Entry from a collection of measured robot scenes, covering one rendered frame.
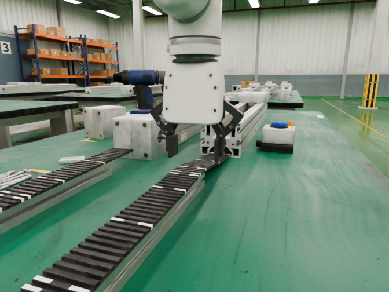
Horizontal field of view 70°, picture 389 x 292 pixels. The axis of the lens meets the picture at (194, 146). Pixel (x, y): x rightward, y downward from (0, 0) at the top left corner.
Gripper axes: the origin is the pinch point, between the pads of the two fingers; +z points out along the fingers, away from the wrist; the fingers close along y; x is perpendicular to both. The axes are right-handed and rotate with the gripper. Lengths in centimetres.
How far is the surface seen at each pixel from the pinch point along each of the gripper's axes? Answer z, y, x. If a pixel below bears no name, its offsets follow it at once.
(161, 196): 2.6, 0.2, -14.4
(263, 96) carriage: -5, 5, 76
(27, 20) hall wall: -250, -1058, 937
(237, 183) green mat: 6.0, 7.3, 2.5
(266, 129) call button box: 0.1, 10.1, 27.4
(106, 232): 2.8, -1.6, -23.9
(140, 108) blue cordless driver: -1, -39, 51
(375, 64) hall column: -56, 264, 1011
